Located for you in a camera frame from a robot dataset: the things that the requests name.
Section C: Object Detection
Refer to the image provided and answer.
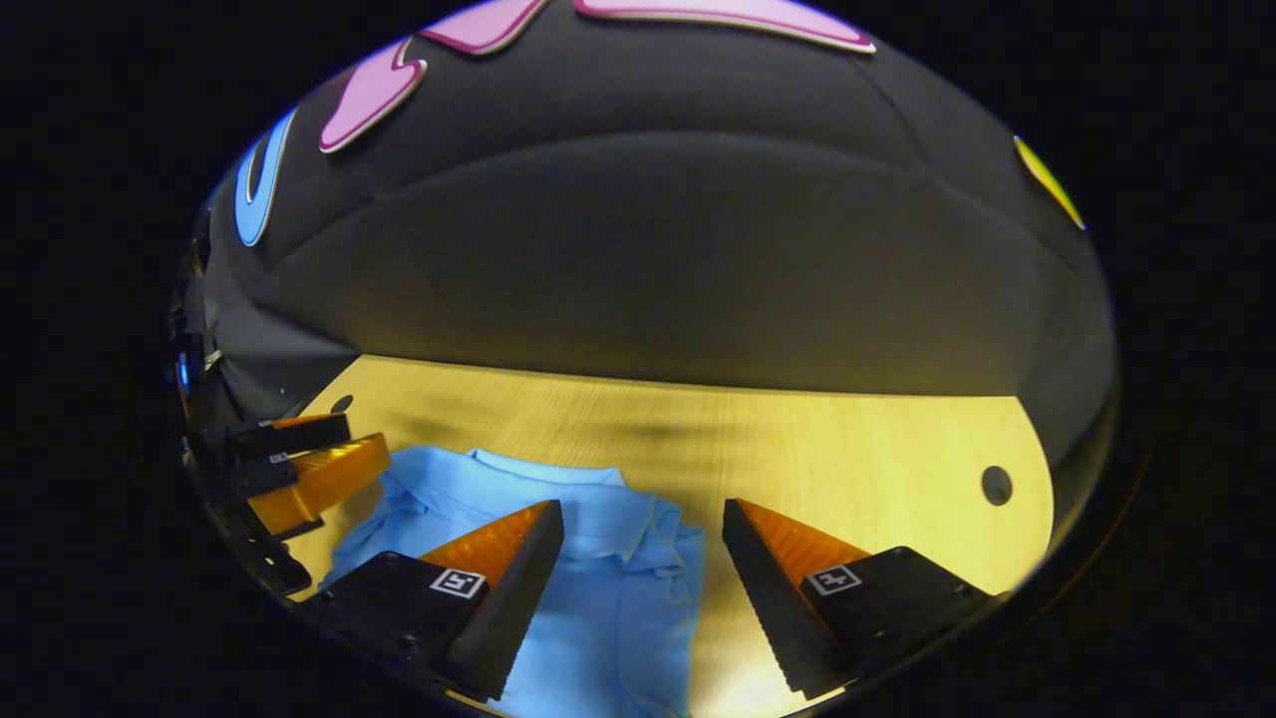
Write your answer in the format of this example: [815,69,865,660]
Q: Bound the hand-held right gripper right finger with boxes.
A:
[723,497,998,700]

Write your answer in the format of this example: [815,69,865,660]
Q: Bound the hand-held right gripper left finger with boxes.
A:
[299,499,566,703]

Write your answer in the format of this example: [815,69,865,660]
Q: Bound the light blue T-shirt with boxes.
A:
[319,445,707,718]

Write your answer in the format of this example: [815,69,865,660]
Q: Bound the black backdrop cloth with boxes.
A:
[169,0,1119,470]

